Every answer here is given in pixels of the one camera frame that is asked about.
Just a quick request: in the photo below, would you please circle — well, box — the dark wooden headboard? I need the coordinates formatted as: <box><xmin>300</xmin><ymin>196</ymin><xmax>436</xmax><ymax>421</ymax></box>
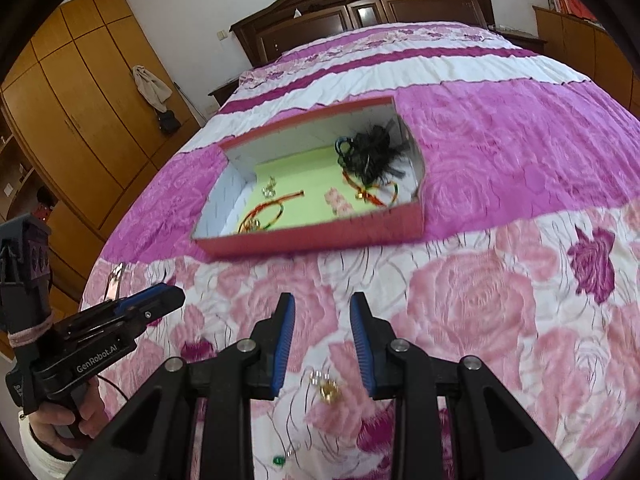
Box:
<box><xmin>230</xmin><ymin>0</ymin><xmax>493</xmax><ymax>68</ymax></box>

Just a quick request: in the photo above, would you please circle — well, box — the gold pearl cluster earring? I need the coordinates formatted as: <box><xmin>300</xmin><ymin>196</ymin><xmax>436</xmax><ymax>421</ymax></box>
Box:
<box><xmin>309</xmin><ymin>370</ymin><xmax>342</xmax><ymax>403</ymax></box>

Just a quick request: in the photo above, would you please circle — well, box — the pink bear bead bracelet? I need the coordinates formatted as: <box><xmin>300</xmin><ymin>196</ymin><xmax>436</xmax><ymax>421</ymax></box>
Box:
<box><xmin>324</xmin><ymin>187</ymin><xmax>353</xmax><ymax>218</ymax></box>

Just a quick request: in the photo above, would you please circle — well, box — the row of books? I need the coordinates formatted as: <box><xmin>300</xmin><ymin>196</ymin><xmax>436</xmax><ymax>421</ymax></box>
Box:
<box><xmin>546</xmin><ymin>0</ymin><xmax>601</xmax><ymax>23</ymax></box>

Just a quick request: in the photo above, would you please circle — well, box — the red black ornament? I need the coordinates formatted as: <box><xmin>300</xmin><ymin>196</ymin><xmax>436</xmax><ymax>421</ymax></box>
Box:
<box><xmin>35</xmin><ymin>185</ymin><xmax>58</xmax><ymax>223</ymax></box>

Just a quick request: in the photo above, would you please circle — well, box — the red multicolour braided bracelet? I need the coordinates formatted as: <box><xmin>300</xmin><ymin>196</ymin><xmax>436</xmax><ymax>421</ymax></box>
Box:
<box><xmin>239</xmin><ymin>190</ymin><xmax>306</xmax><ymax>233</ymax></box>

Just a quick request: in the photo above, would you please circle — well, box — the thin white rod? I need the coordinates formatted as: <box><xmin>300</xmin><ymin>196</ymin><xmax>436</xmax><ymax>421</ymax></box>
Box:
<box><xmin>172</xmin><ymin>81</ymin><xmax>207</xmax><ymax>126</ymax></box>

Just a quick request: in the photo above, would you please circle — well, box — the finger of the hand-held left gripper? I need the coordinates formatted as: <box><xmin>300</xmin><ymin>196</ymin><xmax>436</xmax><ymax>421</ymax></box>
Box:
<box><xmin>106</xmin><ymin>283</ymin><xmax>174</xmax><ymax>312</ymax></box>
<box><xmin>125</xmin><ymin>287</ymin><xmax>186</xmax><ymax>329</ymax></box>

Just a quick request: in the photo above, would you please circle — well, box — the light green paper sheet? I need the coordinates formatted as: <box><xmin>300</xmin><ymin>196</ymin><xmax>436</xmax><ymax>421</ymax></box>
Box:
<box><xmin>237</xmin><ymin>150</ymin><xmax>418</xmax><ymax>233</ymax></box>

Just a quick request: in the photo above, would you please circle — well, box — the pink floral blanket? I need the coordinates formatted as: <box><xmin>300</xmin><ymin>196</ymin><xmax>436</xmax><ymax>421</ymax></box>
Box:
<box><xmin>80</xmin><ymin>20</ymin><xmax>640</xmax><ymax>480</ymax></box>

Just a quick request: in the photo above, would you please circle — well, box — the beige hanging towel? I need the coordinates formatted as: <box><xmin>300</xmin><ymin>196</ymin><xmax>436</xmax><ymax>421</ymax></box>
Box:
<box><xmin>131</xmin><ymin>65</ymin><xmax>172</xmax><ymax>111</ymax></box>

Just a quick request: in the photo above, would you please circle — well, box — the black purple hair scrunchie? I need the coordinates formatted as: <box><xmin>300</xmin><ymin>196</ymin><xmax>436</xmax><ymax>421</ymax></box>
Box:
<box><xmin>334</xmin><ymin>122</ymin><xmax>408</xmax><ymax>186</ymax></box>

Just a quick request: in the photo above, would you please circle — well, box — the wooden wardrobe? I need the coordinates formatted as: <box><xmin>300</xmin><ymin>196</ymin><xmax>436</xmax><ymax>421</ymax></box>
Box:
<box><xmin>0</xmin><ymin>0</ymin><xmax>201</xmax><ymax>311</ymax></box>

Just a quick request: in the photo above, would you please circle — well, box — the person's left forearm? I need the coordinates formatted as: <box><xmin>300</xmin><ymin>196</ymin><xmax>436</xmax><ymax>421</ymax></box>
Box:
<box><xmin>20</xmin><ymin>422</ymin><xmax>81</xmax><ymax>480</ymax></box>

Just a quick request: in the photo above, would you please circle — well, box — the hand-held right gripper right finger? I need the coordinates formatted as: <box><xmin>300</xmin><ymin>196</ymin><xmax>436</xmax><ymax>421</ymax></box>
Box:
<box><xmin>349</xmin><ymin>291</ymin><xmax>581</xmax><ymax>480</ymax></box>

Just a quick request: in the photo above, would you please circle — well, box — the red string charm bracelet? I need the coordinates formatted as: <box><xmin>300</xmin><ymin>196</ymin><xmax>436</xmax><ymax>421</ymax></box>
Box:
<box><xmin>342</xmin><ymin>170</ymin><xmax>401</xmax><ymax>208</ymax></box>

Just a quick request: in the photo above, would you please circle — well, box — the person's left hand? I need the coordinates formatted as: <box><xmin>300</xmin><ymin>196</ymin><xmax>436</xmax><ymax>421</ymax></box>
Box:
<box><xmin>29</xmin><ymin>387</ymin><xmax>104</xmax><ymax>457</ymax></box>

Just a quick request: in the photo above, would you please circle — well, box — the black hanging bag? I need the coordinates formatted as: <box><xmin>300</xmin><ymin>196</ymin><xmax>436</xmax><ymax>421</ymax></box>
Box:
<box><xmin>157</xmin><ymin>109</ymin><xmax>182</xmax><ymax>135</ymax></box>

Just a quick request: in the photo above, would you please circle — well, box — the pink cardboard box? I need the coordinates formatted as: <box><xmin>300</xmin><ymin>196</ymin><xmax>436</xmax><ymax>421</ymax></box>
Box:
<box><xmin>190</xmin><ymin>95</ymin><xmax>426</xmax><ymax>260</ymax></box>

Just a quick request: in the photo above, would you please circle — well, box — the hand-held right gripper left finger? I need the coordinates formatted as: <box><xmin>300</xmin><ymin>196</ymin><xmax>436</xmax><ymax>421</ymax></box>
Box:
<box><xmin>65</xmin><ymin>292</ymin><xmax>297</xmax><ymax>480</ymax></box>

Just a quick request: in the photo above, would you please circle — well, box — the wooden dresser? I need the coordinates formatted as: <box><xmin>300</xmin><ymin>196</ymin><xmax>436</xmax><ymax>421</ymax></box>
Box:
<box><xmin>532</xmin><ymin>5</ymin><xmax>640</xmax><ymax>121</ymax></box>

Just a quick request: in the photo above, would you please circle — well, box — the dark wooden nightstand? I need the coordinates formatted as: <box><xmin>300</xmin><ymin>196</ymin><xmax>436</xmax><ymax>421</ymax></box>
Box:
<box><xmin>207</xmin><ymin>79</ymin><xmax>241</xmax><ymax>108</ymax></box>
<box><xmin>492</xmin><ymin>25</ymin><xmax>547</xmax><ymax>53</ymax></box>

